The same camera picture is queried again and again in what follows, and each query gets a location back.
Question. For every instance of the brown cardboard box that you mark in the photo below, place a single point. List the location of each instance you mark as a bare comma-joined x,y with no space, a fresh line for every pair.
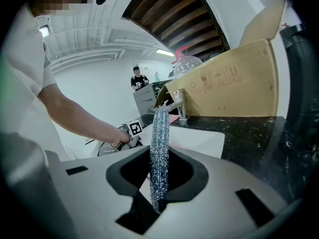
236,91

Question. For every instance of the person's white shirt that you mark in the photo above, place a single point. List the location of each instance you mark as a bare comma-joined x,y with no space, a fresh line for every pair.
22,83

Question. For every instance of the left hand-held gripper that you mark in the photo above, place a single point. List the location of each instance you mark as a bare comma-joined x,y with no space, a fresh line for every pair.
134,128

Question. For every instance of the grey dishwasher appliance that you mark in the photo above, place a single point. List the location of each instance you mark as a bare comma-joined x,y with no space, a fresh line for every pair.
145,96

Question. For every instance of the black marble table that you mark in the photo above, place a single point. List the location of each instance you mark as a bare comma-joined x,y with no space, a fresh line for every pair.
249,138

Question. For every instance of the chrome faucet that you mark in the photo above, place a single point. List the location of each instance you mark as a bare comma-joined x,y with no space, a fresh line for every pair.
180,106

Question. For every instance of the silver textured cloth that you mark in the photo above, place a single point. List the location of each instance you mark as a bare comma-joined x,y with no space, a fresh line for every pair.
159,146

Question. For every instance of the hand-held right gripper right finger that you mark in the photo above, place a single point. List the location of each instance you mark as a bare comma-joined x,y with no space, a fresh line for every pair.
211,208

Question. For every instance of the teal spray bottle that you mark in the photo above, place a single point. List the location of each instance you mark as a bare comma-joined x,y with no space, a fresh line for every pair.
156,77

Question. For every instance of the person's left forearm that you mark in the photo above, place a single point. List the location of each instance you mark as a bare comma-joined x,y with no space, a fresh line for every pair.
74,113

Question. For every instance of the person's left hand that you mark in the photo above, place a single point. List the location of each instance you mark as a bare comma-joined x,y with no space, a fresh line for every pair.
120,138

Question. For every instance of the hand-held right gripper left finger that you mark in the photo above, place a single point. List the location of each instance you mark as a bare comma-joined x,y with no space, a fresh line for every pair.
87,195

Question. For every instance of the clear bottle with red cap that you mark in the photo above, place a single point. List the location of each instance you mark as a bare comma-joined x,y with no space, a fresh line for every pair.
187,66

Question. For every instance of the pink sponge cloth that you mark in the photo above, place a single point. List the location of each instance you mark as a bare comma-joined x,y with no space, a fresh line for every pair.
174,118

